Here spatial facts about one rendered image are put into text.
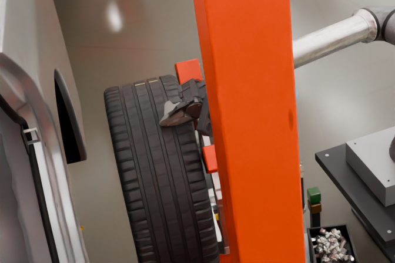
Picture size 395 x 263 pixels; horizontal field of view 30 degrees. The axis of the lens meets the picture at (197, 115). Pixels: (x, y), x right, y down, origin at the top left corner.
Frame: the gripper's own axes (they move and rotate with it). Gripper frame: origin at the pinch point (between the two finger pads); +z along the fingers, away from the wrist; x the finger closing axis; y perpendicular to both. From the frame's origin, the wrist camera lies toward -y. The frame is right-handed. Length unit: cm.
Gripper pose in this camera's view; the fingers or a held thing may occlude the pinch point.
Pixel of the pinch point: (163, 124)
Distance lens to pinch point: 208.7
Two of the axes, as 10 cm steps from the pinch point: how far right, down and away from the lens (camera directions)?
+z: -8.4, 4.3, 3.3
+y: -2.3, -8.3, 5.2
